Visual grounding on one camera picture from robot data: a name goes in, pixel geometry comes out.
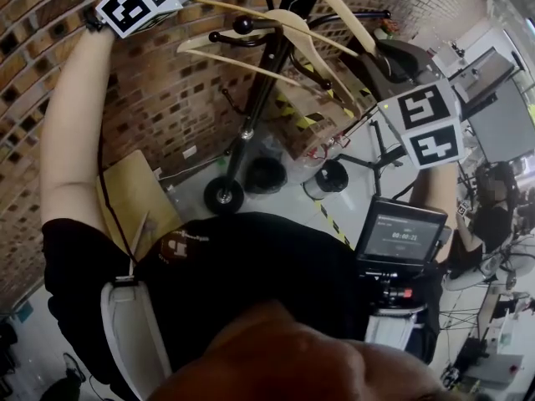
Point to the black camera rig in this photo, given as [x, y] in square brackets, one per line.
[393, 292]

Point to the yellow black floor tape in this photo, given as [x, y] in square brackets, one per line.
[334, 228]

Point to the black metal coat rack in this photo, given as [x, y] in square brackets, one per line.
[235, 157]

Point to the white floor fan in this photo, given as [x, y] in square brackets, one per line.
[476, 276]

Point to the black chest-mounted monitor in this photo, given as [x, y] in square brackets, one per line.
[401, 232]

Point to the black round bin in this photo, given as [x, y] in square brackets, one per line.
[264, 176]

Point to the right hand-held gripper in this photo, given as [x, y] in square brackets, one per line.
[430, 119]

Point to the black tripod stand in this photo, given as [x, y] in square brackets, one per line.
[378, 161]

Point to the black shoe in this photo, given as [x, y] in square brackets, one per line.
[74, 368]

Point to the black and white bin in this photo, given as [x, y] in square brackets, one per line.
[331, 177]

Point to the grey metal table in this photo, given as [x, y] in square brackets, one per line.
[501, 123]

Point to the light wooden board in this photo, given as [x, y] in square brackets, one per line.
[134, 190]

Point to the cardboard box with striped tape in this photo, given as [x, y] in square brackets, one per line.
[317, 128]

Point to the person's chin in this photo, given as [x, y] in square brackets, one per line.
[292, 361]

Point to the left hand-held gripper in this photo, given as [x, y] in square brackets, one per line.
[134, 4]

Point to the person's left forearm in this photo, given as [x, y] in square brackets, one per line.
[71, 140]

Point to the wooden clothes hanger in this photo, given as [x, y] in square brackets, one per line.
[288, 23]
[344, 15]

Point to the person's black shirt torso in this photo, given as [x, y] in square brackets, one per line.
[251, 265]

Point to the white wall outlet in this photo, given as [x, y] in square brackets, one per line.
[190, 153]

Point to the person's right forearm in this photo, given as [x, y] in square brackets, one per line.
[436, 190]

